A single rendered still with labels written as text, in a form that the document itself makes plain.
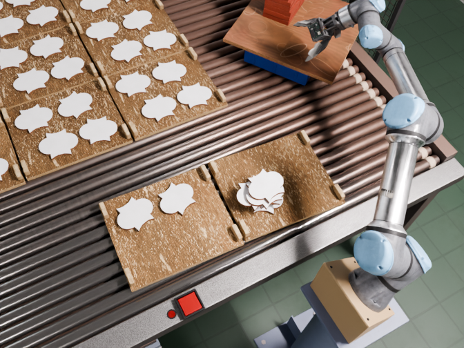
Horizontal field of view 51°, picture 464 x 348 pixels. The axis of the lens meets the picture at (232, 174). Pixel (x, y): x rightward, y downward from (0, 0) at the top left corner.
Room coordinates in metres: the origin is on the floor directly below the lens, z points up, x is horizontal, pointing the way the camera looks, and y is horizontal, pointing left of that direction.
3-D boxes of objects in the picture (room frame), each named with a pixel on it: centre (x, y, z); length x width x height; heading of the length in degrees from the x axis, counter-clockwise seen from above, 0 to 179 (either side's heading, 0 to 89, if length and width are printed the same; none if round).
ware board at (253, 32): (1.73, -0.21, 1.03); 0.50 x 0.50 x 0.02; 70
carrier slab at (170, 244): (0.74, 0.19, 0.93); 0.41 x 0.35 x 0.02; 122
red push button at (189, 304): (0.47, 0.08, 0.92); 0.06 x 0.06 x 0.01; 35
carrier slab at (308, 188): (0.97, -0.17, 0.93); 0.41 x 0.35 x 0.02; 120
